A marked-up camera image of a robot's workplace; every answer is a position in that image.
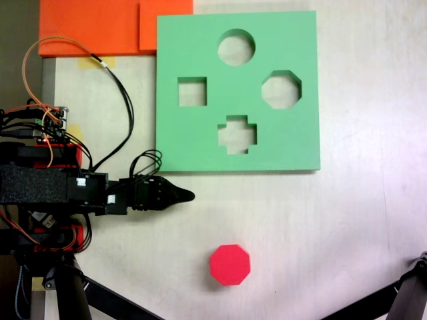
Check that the black tripod leg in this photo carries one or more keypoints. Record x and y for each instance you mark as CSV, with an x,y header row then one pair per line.
x,y
116,301
73,296
405,296

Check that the circuit board with connectors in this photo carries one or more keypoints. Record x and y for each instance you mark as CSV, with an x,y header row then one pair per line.
x,y
53,126

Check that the orange flat block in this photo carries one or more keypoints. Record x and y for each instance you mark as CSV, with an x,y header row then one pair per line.
x,y
90,26

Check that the silver usb plug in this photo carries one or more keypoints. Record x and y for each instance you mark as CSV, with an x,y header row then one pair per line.
x,y
45,220

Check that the red printed base mount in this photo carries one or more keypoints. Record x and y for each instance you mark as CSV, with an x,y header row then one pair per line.
x,y
78,156

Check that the green shape sorter board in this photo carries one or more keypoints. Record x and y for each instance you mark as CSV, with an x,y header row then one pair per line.
x,y
200,50

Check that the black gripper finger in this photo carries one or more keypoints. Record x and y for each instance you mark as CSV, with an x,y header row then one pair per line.
x,y
181,196

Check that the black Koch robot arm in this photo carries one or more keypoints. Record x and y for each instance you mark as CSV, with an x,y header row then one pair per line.
x,y
33,183

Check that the yellow tape piece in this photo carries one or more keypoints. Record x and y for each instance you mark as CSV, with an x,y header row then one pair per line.
x,y
76,131
37,284
96,62

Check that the red octagonal pillar block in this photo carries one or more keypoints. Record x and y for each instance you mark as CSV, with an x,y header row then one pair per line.
x,y
230,265

